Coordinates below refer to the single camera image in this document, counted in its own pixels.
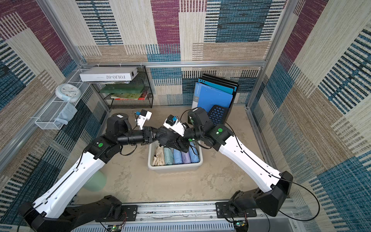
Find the lavender umbrella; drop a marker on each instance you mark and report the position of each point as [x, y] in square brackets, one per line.
[186, 157]

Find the black umbrella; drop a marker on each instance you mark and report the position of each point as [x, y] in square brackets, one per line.
[169, 138]

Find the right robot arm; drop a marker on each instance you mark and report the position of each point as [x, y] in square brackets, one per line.
[273, 186]

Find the white plastic storage box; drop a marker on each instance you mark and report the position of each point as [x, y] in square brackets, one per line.
[172, 168]

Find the black wire shelf rack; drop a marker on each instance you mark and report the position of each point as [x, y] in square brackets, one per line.
[136, 93]

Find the white round clock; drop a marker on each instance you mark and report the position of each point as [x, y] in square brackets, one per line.
[68, 92]

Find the green pen cup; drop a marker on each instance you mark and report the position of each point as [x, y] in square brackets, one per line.
[96, 183]

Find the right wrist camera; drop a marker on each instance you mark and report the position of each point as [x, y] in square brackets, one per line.
[174, 123]

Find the black mesh file holder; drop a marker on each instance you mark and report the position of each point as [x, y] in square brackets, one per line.
[219, 114]

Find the grey green umbrella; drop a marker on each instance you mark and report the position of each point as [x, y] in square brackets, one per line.
[168, 156]

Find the light blue umbrella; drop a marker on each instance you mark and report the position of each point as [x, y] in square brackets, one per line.
[177, 157]

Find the beige umbrella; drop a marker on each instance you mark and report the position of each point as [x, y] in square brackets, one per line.
[158, 158]

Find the white folio box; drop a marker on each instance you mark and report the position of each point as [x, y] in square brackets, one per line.
[107, 74]

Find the green book on shelf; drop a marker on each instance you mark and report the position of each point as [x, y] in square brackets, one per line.
[122, 89]

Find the teal file folder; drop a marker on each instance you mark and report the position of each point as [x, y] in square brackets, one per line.
[224, 86]

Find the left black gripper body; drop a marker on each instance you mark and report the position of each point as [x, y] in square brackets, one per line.
[134, 137]

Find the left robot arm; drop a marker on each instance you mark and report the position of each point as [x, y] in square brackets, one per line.
[50, 212]

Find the light blue cloth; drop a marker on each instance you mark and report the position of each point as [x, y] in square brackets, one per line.
[66, 115]

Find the white wire wall basket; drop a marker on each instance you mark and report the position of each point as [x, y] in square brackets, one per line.
[46, 119]

